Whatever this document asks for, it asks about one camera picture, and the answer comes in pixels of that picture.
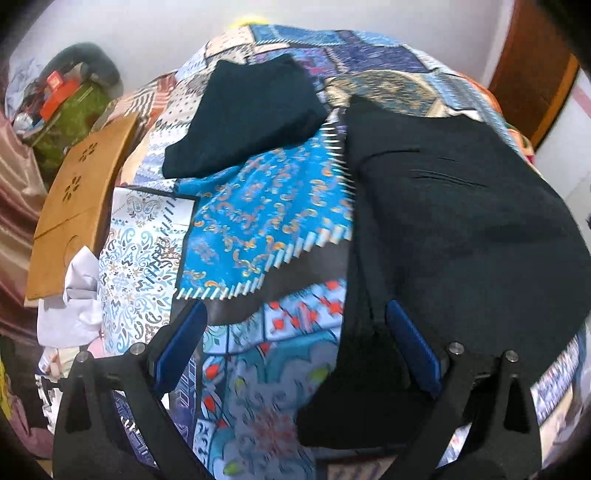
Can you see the striped pink curtain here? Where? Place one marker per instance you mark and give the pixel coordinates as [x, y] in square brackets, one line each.
[14, 207]

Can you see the patchwork printed blanket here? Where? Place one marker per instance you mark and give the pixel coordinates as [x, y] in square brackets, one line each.
[258, 217]

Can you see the flat orange box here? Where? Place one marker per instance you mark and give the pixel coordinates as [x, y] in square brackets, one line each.
[57, 99]

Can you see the striped orange bedsheet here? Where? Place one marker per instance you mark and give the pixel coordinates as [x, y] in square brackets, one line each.
[152, 97]

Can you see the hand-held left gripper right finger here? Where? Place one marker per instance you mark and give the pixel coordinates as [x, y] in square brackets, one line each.
[415, 350]

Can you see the pink cloth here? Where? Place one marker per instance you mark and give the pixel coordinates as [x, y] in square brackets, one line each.
[23, 424]

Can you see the green patterned storage box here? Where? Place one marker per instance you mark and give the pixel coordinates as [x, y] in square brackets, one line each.
[78, 115]

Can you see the white cloth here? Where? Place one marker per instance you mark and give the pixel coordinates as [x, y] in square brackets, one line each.
[69, 300]

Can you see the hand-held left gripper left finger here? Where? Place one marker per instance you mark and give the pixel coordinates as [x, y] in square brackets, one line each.
[178, 346]

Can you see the grey curved pillow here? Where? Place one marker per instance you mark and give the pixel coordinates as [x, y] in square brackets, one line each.
[99, 57]

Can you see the wooden lap desk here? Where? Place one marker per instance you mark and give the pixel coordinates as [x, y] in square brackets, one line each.
[78, 184]

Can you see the pale blue cloth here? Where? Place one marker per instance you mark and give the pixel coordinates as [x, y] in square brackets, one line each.
[23, 81]

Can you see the yellow foam hoop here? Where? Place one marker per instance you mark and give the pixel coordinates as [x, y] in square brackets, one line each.
[247, 21]

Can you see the small red box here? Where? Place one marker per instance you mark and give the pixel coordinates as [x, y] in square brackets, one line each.
[54, 79]

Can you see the black pants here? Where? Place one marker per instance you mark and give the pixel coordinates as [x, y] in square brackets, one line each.
[461, 207]
[249, 110]

